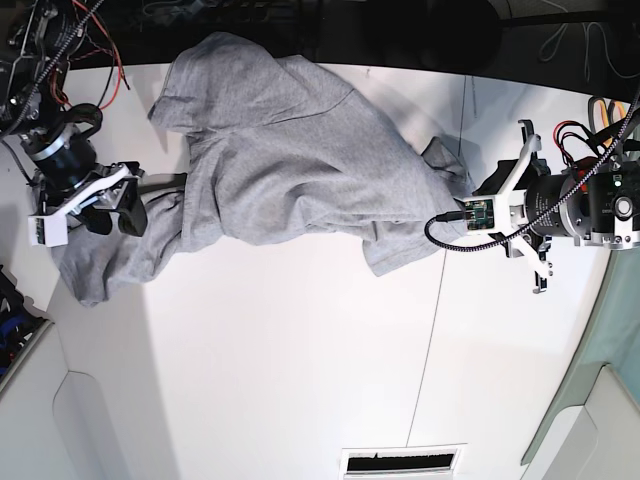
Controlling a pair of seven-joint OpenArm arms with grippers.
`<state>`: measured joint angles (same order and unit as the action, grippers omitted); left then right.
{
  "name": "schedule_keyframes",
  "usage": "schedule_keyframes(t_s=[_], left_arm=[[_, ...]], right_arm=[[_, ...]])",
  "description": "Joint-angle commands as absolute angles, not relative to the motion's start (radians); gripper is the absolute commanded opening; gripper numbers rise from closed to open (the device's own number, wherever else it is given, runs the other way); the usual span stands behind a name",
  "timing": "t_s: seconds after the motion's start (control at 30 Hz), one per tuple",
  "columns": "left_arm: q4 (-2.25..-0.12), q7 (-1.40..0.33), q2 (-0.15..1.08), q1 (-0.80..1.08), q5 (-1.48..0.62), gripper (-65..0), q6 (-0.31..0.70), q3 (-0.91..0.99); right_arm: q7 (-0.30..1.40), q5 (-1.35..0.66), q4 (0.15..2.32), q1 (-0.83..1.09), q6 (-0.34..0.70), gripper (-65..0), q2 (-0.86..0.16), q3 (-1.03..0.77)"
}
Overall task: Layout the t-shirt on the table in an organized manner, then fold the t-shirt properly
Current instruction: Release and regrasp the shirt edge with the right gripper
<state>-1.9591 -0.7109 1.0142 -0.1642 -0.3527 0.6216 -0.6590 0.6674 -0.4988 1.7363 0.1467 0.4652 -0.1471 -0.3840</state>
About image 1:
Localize blue and black cable bundle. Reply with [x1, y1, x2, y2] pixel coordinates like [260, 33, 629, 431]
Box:
[0, 267, 49, 381]

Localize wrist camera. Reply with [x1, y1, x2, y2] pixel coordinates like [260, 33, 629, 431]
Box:
[27, 215, 68, 248]
[461, 195, 499, 235]

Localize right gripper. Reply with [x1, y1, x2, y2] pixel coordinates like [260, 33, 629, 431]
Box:
[21, 124, 148, 236]

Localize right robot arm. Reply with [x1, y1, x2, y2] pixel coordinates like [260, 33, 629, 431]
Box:
[1, 1, 148, 247]

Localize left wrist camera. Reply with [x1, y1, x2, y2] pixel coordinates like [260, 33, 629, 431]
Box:
[461, 195, 499, 235]

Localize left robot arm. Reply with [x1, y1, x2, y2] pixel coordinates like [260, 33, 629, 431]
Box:
[463, 120, 639, 293]

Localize orange handled scissors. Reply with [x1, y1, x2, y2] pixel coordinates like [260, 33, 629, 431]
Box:
[587, 96, 627, 148]

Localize green plastic bin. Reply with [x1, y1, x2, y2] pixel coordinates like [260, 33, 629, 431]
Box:
[522, 250, 639, 479]

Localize white plastic bin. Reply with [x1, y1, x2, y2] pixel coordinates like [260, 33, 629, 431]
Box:
[1, 323, 110, 479]

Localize grey t-shirt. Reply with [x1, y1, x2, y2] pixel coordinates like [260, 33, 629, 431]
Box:
[51, 32, 474, 307]

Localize braided camera cable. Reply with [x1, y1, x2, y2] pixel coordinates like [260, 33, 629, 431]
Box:
[424, 84, 640, 251]

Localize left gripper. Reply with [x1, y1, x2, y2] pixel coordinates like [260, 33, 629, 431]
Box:
[472, 119, 583, 294]

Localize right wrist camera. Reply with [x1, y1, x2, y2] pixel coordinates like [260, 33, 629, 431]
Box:
[27, 215, 68, 248]

